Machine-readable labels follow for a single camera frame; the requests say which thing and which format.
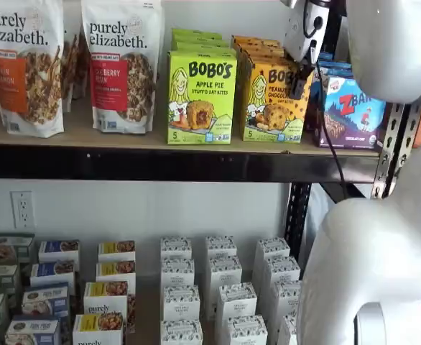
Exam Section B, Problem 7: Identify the red label granola bag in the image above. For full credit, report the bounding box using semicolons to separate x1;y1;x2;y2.
80;0;166;135

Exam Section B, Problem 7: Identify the orange Bobo's peanut butter box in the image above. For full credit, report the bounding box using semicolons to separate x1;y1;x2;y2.
237;48;291;61
244;56;314;144
233;41;286;53
231;34;282;46

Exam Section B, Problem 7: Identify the wooden shelf board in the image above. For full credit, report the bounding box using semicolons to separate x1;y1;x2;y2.
0;103;418;158

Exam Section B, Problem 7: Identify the black metal shelf beam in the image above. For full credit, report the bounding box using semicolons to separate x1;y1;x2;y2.
0;142;382;185

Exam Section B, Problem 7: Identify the blue granola box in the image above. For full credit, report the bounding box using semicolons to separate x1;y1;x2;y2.
38;239;80;264
4;315;63;345
21;283;71;318
29;261;77;288

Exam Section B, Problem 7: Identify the black cable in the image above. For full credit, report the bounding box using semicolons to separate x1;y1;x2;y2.
301;0;351;201

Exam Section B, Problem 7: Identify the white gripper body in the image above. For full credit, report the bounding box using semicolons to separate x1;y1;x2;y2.
282;0;331;66

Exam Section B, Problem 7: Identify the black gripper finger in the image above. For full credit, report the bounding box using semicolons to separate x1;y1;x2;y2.
288;59;316;101

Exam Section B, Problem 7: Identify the black diagonal shelf brace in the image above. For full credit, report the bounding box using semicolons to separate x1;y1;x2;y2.
320;182;370;204

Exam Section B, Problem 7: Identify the perforated metal shelf post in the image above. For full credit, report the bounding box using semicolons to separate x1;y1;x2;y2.
287;182;313;280
370;102;421;199

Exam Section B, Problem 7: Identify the white granola bag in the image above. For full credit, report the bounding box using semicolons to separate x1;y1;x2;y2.
62;0;91;112

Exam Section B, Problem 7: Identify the yellow granola box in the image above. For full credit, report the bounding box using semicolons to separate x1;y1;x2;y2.
95;259;137;285
83;280;130;318
98;240;137;262
72;313;126;345

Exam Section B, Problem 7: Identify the green Bobo's apple pie box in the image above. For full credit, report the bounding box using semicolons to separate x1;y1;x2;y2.
166;50;239;145
174;42;237;55
171;28;223;40
172;35;230;47

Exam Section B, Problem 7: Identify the white wall outlet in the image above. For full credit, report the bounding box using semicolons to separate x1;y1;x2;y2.
10;190;36;230

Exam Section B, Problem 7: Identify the white patterned box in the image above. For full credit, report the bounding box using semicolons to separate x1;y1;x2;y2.
272;280;304;317
161;285;201;322
159;319;204;345
204;234;238;258
207;255;243;306
226;315;269;345
215;282;259;320
160;257;195;288
262;255;302;284
254;237;292;260
159;236;193;260
278;314;299;345

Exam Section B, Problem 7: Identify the orange label granola bag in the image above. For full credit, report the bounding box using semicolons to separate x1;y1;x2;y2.
0;0;66;139

